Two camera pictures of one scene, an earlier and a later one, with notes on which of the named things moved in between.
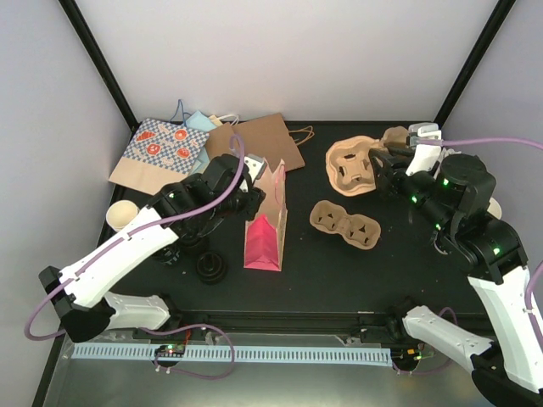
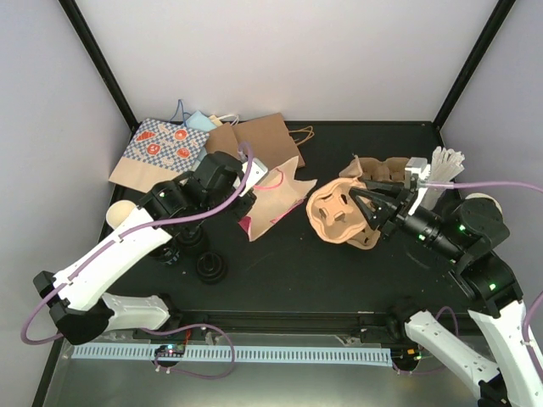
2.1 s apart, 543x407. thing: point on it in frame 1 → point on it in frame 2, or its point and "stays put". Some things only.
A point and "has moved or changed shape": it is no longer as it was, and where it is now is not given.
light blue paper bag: [200, 122] stays put
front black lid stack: [210, 267] stays put
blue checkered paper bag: [158, 156] stays put
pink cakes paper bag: [265, 236] has moved or changed shape
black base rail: [355, 325] stays put
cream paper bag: [216, 120] stays put
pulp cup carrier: [360, 231] → [370, 237]
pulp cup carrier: [349, 165] → [333, 212]
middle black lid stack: [193, 245] stays put
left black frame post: [102, 64] stays put
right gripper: [387, 181] → [402, 202]
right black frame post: [478, 54] stays put
